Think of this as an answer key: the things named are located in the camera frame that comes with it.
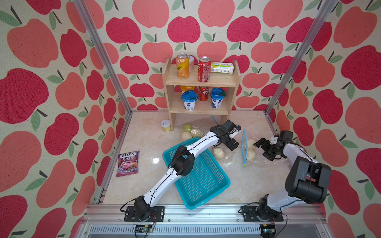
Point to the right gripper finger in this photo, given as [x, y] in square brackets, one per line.
[269, 155]
[261, 143]

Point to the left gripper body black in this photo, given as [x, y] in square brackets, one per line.
[227, 137]

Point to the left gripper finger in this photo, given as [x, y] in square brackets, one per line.
[233, 145]
[229, 144]

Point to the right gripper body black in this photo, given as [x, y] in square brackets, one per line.
[268, 148]

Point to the pale pear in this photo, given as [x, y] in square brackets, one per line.
[251, 143]
[218, 153]
[251, 155]

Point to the clear zip-top bag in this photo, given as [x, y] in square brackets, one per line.
[195, 126]
[246, 154]

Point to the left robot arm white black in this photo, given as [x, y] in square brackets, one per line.
[182, 164]

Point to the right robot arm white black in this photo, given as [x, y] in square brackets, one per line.
[306, 183]

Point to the right blue-lid yogurt cup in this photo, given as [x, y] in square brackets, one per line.
[217, 96]

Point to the blue-lid yogurt cup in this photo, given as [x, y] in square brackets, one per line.
[217, 96]
[189, 99]

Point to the teal plastic basket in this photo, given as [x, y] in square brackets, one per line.
[206, 181]

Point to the small red can lower shelf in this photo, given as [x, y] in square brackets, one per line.
[203, 93]

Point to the left blue-lid yogurt cup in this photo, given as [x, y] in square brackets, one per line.
[189, 99]

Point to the yellow cup lower shelf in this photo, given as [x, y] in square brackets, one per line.
[186, 88]

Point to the white green box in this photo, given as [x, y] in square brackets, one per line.
[221, 67]

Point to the red cola can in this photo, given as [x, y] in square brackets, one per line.
[204, 69]

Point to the pink can behind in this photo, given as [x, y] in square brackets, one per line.
[191, 63]

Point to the orange soda can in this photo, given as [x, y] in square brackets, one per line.
[182, 64]

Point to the purple candy packet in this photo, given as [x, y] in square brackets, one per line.
[128, 164]

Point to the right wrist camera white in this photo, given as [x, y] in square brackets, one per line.
[274, 140]

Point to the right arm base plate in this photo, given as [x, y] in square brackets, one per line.
[253, 213]

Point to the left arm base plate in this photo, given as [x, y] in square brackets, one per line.
[156, 214]

